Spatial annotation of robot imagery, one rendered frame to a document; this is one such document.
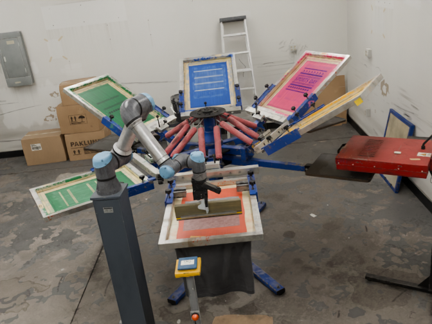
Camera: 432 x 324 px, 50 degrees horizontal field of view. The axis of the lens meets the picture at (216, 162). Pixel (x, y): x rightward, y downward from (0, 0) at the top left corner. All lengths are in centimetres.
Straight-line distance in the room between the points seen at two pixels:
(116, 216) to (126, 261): 32
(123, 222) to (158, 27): 455
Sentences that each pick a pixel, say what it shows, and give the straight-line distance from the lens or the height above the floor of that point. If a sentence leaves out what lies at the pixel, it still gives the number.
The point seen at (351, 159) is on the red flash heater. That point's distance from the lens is 317.
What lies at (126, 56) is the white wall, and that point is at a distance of 713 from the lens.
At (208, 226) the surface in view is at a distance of 276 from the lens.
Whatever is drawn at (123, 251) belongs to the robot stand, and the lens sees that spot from 296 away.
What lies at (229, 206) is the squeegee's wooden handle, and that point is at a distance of 262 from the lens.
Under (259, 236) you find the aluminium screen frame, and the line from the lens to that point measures 257.
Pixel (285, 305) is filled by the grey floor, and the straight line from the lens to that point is 362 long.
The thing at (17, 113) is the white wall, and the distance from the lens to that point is 783.
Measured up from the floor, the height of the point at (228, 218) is 96.
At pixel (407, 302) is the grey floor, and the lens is 372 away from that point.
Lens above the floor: 232
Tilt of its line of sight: 22 degrees down
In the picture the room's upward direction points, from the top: 7 degrees counter-clockwise
